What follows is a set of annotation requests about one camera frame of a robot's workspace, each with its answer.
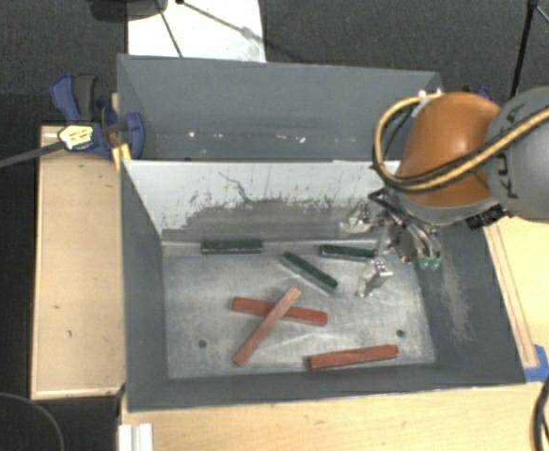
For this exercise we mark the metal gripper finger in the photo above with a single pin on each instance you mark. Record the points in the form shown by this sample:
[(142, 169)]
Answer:
[(356, 222), (374, 276)]

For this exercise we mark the dark green flat block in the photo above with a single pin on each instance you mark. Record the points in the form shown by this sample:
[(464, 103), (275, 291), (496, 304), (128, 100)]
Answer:
[(347, 252), (309, 273), (231, 246)]

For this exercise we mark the grey metal bin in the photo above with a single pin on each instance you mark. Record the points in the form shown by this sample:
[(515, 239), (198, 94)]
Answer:
[(302, 186)]

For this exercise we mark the red-brown flat block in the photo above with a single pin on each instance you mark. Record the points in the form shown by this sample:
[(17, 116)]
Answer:
[(267, 327), (309, 316), (352, 357)]

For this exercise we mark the pale wood flat board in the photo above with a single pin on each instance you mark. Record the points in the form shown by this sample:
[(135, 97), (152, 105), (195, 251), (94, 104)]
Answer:
[(79, 270)]

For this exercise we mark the black cylinder on white bracket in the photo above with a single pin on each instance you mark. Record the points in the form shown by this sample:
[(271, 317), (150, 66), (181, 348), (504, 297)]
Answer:
[(485, 219)]

